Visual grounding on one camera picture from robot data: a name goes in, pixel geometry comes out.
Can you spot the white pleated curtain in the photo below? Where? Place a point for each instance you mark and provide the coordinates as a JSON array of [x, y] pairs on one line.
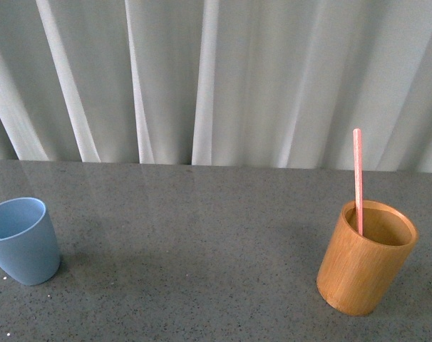
[[260, 83]]

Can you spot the light blue plastic cup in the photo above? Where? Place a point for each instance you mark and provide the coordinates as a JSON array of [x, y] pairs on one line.
[[29, 250]]

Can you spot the round bamboo chopstick holder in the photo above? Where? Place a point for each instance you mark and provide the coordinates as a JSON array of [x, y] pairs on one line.
[[357, 269]]

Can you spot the pink chopstick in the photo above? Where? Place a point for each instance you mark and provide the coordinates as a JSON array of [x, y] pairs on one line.
[[358, 179]]

